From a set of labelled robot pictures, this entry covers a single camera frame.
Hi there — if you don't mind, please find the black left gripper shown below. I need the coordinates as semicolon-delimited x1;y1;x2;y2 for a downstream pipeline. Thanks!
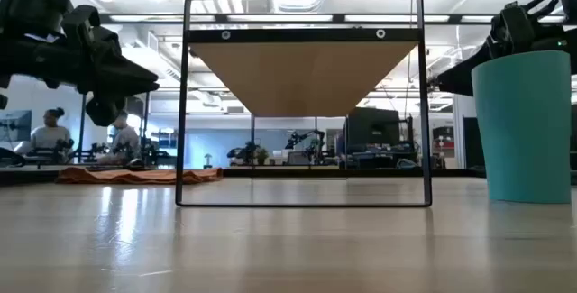
0;35;160;127

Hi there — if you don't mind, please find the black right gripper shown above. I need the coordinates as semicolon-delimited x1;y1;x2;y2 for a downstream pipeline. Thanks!
435;3;577;97

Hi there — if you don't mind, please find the teal opaque plastic cup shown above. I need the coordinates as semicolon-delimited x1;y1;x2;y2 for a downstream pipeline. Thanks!
471;50;572;205

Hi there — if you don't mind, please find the black metal wooden top shelf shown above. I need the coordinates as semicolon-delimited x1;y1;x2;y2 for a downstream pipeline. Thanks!
174;0;433;208

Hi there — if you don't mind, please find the person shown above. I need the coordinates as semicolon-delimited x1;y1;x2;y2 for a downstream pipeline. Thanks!
106;110;142;164
14;106;74;161

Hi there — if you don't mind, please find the ceiling light strip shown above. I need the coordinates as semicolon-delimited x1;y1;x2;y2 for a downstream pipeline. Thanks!
109;14;182;23
226;14;334;23
344;14;452;23

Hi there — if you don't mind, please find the orange cloth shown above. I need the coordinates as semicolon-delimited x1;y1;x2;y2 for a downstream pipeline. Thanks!
54;166;224;186

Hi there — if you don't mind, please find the large black monitor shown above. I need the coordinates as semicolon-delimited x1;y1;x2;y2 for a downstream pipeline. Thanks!
344;106;415;169

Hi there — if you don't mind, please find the computer monitor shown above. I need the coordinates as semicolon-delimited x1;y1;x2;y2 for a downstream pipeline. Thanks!
0;109;33;143

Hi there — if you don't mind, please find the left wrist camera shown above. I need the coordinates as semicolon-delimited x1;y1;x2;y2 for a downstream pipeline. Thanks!
60;4;103;49

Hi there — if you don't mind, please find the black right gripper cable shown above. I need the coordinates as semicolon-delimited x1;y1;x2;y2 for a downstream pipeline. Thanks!
517;0;565;18

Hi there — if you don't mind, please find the black metal table frame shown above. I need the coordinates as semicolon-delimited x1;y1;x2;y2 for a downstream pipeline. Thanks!
0;166;488;186

